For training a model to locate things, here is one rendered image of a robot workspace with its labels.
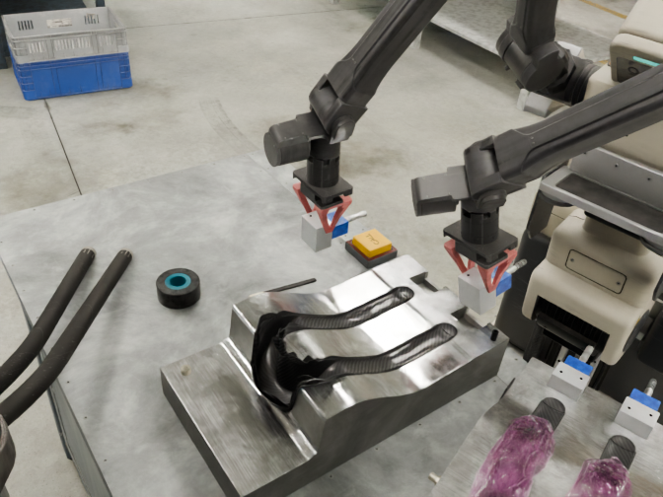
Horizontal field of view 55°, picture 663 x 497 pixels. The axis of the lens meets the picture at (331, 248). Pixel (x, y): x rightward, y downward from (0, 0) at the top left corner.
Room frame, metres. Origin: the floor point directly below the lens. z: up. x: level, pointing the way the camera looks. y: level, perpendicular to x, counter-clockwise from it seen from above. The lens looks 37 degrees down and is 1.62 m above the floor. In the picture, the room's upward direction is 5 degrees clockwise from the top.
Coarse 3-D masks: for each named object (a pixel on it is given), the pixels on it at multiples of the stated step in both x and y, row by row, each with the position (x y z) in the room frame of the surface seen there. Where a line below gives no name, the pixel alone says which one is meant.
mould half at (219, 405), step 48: (336, 288) 0.86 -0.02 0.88; (384, 288) 0.87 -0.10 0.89; (240, 336) 0.71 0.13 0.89; (288, 336) 0.68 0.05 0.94; (336, 336) 0.72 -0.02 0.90; (384, 336) 0.75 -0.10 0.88; (480, 336) 0.77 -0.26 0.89; (192, 384) 0.64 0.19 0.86; (240, 384) 0.64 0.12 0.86; (336, 384) 0.60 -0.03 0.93; (384, 384) 0.63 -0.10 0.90; (432, 384) 0.66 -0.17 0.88; (480, 384) 0.74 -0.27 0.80; (192, 432) 0.57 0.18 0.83; (240, 432) 0.56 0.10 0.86; (288, 432) 0.56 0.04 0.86; (336, 432) 0.55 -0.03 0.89; (384, 432) 0.61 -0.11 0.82; (240, 480) 0.48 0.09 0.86; (288, 480) 0.50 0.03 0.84
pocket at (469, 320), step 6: (456, 312) 0.82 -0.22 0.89; (462, 312) 0.83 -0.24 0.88; (468, 312) 0.84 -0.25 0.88; (456, 318) 0.83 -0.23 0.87; (462, 318) 0.84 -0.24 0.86; (468, 318) 0.83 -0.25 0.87; (474, 318) 0.83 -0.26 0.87; (468, 324) 0.82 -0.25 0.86; (474, 324) 0.82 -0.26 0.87; (480, 324) 0.81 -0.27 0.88; (486, 324) 0.80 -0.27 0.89; (474, 330) 0.81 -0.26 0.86
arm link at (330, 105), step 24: (408, 0) 0.89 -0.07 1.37; (432, 0) 0.90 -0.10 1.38; (384, 24) 0.90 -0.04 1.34; (408, 24) 0.90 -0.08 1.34; (360, 48) 0.91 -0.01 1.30; (384, 48) 0.90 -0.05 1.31; (336, 72) 0.93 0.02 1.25; (360, 72) 0.90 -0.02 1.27; (384, 72) 0.92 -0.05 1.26; (312, 96) 0.94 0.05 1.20; (336, 96) 0.92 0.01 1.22; (360, 96) 0.91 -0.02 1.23
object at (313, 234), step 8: (304, 216) 0.97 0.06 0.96; (312, 216) 0.97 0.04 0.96; (328, 216) 0.99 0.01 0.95; (352, 216) 1.01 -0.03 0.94; (360, 216) 1.02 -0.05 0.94; (304, 224) 0.96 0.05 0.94; (312, 224) 0.94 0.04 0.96; (320, 224) 0.95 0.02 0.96; (336, 224) 0.97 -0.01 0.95; (344, 224) 0.97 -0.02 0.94; (304, 232) 0.96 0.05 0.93; (312, 232) 0.94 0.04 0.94; (320, 232) 0.94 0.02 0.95; (336, 232) 0.96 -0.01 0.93; (344, 232) 0.97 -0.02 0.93; (304, 240) 0.96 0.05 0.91; (312, 240) 0.94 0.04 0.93; (320, 240) 0.94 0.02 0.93; (328, 240) 0.95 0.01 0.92; (312, 248) 0.94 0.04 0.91; (320, 248) 0.94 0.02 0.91
